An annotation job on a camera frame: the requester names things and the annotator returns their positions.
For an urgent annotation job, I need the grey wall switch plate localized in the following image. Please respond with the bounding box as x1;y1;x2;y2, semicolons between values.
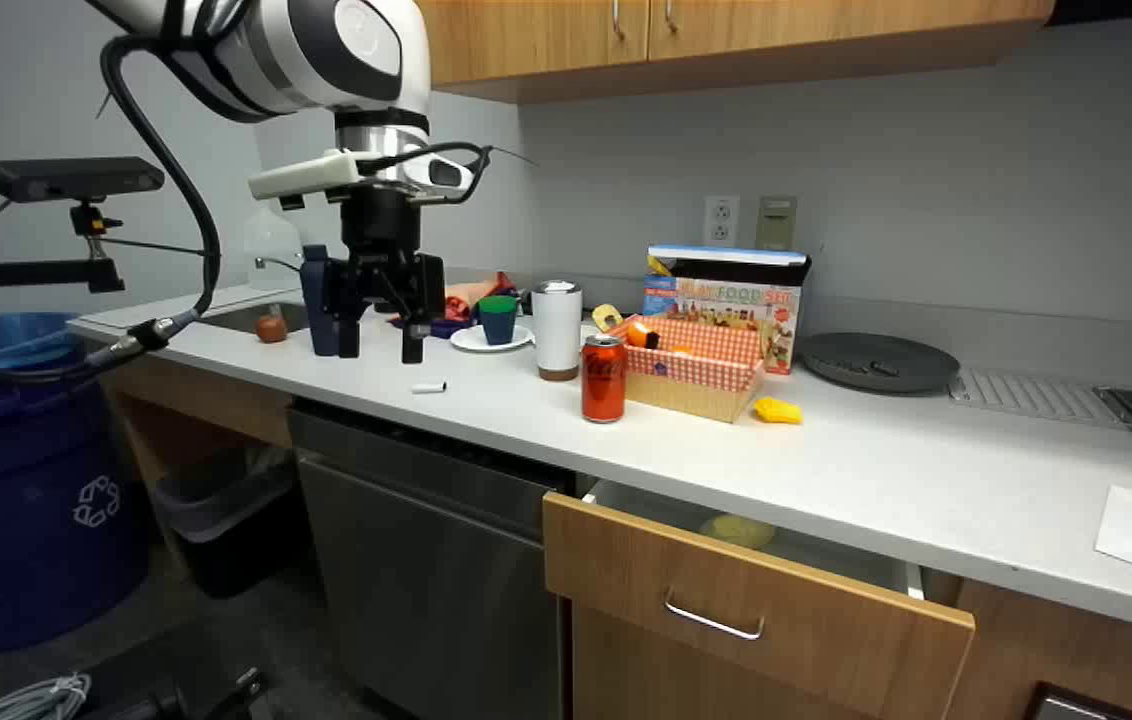
751;193;806;252

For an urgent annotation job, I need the wooden base cabinet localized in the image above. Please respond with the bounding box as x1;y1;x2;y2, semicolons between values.
568;570;1132;720

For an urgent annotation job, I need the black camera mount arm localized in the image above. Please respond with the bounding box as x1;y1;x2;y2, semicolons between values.
0;195;133;302

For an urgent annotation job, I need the wooden wall cabinet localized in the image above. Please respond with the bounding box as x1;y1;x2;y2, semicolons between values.
413;0;1064;110

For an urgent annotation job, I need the black round pan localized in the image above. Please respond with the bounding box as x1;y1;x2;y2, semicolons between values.
794;329;967;402

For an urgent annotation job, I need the stainless steel dishwasher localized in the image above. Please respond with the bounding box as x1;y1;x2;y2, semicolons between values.
283;395;585;720

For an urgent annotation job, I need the white tumbler brown base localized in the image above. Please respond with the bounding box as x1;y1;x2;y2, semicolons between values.
530;276;588;383

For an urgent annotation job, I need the steel sink basin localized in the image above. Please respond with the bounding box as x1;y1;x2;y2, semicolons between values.
192;296;316;342

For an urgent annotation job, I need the black trash bin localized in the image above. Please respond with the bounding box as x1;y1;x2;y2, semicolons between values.
149;443;308;602

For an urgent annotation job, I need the blue toy food carton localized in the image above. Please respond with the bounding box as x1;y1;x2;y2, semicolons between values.
642;241;815;379

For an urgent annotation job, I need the metal drawer handle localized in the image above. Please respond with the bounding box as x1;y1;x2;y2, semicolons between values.
662;596;767;648

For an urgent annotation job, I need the white wall outlet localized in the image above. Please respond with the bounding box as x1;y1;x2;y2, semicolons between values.
699;193;746;252

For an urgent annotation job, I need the blue recycling bin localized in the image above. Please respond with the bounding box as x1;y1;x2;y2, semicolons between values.
0;307;156;660

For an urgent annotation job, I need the black stereo camera bar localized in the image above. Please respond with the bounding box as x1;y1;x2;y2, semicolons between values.
0;154;167;207

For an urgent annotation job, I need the blue cup green rim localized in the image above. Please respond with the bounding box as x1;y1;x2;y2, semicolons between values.
475;292;524;348

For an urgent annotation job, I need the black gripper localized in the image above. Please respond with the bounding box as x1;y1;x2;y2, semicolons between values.
324;181;453;370

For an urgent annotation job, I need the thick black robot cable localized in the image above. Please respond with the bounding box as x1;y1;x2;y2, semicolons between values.
0;36;230;394

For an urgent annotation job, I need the wooden drawer white interior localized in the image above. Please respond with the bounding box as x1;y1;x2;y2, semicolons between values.
539;477;980;720

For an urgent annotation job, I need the yellow sponge block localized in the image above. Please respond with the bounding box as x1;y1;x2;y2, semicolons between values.
747;394;810;432

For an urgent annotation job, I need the small orange round object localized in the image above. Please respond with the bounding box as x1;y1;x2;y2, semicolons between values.
252;306;291;348

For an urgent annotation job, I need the red checkered cardboard box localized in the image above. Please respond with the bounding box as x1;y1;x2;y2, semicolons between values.
619;311;767;429

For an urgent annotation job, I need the white round plate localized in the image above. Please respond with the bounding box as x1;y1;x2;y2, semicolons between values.
444;321;539;359

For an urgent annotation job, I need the clear plastic bag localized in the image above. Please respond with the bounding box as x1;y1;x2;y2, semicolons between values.
0;670;97;720

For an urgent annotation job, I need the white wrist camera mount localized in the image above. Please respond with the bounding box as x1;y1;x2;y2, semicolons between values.
250;145;492;213

